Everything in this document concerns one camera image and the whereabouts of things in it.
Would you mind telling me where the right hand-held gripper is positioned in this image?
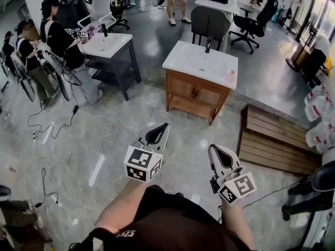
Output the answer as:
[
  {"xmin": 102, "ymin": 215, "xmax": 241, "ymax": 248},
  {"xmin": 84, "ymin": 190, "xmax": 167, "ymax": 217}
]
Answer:
[{"xmin": 208, "ymin": 144, "xmax": 258, "ymax": 206}]

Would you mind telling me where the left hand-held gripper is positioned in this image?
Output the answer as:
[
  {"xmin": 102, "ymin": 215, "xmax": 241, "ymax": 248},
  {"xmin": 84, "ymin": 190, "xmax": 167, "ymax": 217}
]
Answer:
[{"xmin": 124, "ymin": 122, "xmax": 171, "ymax": 183}]

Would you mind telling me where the wooden cabinet door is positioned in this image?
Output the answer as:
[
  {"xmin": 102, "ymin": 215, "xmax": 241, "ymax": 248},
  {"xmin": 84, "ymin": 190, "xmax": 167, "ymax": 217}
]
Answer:
[
  {"xmin": 170, "ymin": 75, "xmax": 197, "ymax": 102},
  {"xmin": 195, "ymin": 83, "xmax": 226, "ymax": 111}
]

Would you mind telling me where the person's left forearm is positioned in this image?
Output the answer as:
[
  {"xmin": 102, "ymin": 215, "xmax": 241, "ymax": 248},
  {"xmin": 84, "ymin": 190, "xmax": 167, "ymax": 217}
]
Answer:
[{"xmin": 94, "ymin": 178, "xmax": 148, "ymax": 232}]

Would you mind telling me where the person's right forearm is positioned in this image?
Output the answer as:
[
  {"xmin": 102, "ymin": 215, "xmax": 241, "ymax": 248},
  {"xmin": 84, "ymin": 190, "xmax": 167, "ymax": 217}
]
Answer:
[{"xmin": 221, "ymin": 200, "xmax": 254, "ymax": 250}]

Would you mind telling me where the wooden cabinet body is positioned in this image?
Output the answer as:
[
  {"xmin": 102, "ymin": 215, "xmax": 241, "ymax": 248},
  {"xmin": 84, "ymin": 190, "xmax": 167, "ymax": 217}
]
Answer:
[{"xmin": 164, "ymin": 68, "xmax": 232, "ymax": 127}]

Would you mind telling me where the wooden slat platform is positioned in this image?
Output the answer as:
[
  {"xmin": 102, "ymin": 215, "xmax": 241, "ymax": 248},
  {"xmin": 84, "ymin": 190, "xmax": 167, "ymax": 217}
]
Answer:
[{"xmin": 237, "ymin": 104, "xmax": 322, "ymax": 177}]

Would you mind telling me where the person's black shirt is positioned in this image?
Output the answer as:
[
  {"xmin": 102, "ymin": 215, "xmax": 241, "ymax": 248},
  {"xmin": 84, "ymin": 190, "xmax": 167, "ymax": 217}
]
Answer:
[{"xmin": 69, "ymin": 186, "xmax": 259, "ymax": 251}]

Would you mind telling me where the black floor equipment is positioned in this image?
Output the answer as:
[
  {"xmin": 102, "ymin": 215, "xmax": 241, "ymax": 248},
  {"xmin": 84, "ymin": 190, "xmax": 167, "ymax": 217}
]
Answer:
[{"xmin": 281, "ymin": 161, "xmax": 335, "ymax": 222}]

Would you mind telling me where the white sink basin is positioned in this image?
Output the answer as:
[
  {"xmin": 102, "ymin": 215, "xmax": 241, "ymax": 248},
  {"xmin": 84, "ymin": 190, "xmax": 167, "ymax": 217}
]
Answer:
[
  {"xmin": 80, "ymin": 32, "xmax": 133, "ymax": 59},
  {"xmin": 162, "ymin": 40, "xmax": 239, "ymax": 90}
]

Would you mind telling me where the black box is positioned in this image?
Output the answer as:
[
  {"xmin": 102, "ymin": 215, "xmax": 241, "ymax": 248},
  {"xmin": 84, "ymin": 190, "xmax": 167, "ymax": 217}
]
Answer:
[{"xmin": 303, "ymin": 48, "xmax": 327, "ymax": 82}]

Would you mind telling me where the grey upholstered chair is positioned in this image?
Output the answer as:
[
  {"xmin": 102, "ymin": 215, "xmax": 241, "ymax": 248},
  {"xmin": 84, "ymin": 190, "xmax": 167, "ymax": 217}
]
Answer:
[{"xmin": 190, "ymin": 6, "xmax": 231, "ymax": 52}]

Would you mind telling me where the white mesh office chair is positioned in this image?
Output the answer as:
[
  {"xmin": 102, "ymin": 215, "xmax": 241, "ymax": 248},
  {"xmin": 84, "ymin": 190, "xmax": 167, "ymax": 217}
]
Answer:
[{"xmin": 77, "ymin": 0, "xmax": 117, "ymax": 32}]

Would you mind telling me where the white desk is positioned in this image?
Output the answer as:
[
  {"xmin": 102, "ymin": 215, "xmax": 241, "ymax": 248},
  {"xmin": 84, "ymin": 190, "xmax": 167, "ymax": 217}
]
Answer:
[{"xmin": 195, "ymin": 0, "xmax": 265, "ymax": 53}]

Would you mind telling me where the brown clutter pile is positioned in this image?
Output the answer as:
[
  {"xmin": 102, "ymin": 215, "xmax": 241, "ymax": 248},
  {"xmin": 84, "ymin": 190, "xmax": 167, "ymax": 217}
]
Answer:
[{"xmin": 0, "ymin": 184, "xmax": 53, "ymax": 251}]

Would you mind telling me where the black floor cable with adapter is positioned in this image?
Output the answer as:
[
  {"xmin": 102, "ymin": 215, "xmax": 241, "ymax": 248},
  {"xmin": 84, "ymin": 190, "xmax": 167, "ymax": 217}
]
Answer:
[{"xmin": 27, "ymin": 86, "xmax": 80, "ymax": 141}]

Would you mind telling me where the white floor cable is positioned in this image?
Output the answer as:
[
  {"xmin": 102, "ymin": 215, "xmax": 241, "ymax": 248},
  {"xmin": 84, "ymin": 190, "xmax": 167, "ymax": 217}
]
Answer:
[{"xmin": 33, "ymin": 132, "xmax": 88, "ymax": 226}]

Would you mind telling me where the pedestal fan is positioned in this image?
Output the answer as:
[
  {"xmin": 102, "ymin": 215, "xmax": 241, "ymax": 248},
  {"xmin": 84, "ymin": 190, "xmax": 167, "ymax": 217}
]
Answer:
[{"xmin": 285, "ymin": 26, "xmax": 319, "ymax": 72}]

